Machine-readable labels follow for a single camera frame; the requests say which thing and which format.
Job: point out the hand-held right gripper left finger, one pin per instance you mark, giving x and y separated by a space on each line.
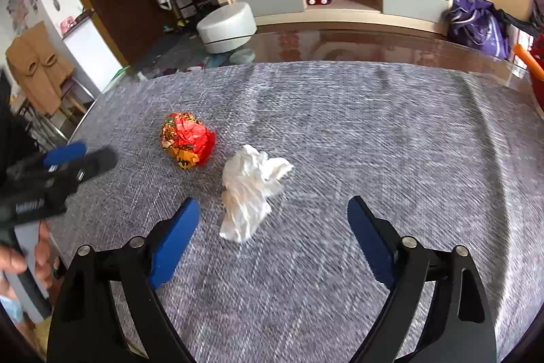
174 244

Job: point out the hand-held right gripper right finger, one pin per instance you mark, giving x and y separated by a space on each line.
372 244

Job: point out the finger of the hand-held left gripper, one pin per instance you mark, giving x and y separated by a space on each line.
66 153
95 165

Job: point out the white tissue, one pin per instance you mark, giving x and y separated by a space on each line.
248 193

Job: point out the red gold foil ball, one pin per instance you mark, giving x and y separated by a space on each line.
187 139

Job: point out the person's left hand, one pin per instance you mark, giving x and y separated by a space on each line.
44 256

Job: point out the tan coat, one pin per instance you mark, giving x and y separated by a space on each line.
38 69

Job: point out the green paper triangle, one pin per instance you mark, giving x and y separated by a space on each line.
120 74

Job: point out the grey woven table cloth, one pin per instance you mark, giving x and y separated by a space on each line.
340 142

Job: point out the light blue cloth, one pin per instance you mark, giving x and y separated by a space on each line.
10 308

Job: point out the pink toy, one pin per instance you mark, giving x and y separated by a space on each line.
68 26

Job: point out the round white stool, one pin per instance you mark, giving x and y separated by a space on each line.
225 27

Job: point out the dark shoes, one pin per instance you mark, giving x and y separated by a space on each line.
202 8

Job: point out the purple bag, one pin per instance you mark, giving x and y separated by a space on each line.
478 29

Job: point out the orange toy tube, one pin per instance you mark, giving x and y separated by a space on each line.
529 61

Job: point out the metal frame chair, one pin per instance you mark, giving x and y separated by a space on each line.
72 99

